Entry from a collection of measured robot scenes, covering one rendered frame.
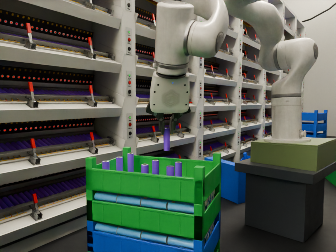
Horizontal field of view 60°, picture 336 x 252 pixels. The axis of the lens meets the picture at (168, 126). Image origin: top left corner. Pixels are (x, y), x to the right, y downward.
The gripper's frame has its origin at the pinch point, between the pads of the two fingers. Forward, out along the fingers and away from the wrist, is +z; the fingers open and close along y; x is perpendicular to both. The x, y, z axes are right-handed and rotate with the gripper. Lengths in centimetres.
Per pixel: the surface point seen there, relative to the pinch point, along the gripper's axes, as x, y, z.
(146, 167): -13.4, -6.7, 3.7
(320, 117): 106, 133, 55
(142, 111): 64, -3, 28
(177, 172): -12.7, 1.3, 6.3
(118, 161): -4.1, -13.4, 8.7
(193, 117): 99, 34, 50
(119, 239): -20.7, -13.3, 19.7
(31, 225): 7, -44, 43
